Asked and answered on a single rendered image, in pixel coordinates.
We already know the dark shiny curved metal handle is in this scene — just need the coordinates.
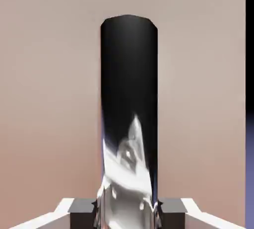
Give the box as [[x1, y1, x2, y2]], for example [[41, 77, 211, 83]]
[[94, 14, 162, 229]]

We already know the beige cabinet door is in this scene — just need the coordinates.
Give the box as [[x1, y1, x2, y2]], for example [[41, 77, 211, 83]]
[[0, 0, 247, 229]]

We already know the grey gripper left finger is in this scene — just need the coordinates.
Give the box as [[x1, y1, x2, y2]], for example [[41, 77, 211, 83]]
[[8, 198, 97, 229]]

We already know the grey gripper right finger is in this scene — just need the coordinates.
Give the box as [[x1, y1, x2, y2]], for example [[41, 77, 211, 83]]
[[158, 197, 242, 229]]

